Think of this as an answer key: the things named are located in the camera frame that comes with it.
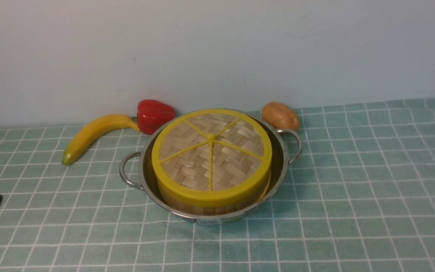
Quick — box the red bell pepper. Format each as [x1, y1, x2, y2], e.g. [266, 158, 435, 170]
[136, 99, 176, 135]

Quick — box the stainless steel pot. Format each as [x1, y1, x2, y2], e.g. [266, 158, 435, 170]
[119, 111, 302, 224]

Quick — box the brown potato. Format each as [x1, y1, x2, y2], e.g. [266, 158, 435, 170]
[261, 102, 300, 131]

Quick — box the yellow banana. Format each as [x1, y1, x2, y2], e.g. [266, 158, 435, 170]
[62, 114, 140, 165]

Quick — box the yellow woven steamer lid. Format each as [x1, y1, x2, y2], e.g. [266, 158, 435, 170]
[151, 109, 273, 208]

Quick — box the yellow bamboo steamer basket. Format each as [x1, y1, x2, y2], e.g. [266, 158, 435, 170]
[159, 177, 271, 216]

